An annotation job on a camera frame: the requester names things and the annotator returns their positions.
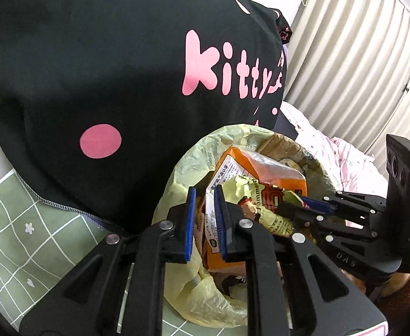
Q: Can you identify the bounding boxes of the beige pleated curtain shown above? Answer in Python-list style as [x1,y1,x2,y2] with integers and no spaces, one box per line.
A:
[285,0,410,172]

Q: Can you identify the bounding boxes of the yellow green snack wrapper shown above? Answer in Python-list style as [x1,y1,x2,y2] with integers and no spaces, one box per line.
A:
[221,175,304,237]

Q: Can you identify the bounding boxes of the orange snack bag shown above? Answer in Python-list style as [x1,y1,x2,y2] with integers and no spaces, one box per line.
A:
[196,146,307,275]

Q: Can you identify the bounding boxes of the right gloved hand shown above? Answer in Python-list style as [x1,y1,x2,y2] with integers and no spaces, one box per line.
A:
[341,244,410,323]

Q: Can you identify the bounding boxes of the yellow bag lined trash bin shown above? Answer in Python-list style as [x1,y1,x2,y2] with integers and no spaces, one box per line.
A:
[153,124,342,328]

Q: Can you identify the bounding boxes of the green grid bedsheet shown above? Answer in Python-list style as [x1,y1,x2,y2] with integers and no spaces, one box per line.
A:
[0,170,248,335]

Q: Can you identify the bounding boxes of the pink floral quilt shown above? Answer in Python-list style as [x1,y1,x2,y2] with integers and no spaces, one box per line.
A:
[281,102,388,198]

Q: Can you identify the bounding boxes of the black camera box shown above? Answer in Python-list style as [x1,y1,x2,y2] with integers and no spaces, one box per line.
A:
[386,134,410,254]

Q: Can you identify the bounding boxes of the black Hello Kitty pillow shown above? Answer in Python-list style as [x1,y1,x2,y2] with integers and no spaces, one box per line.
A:
[0,0,291,233]

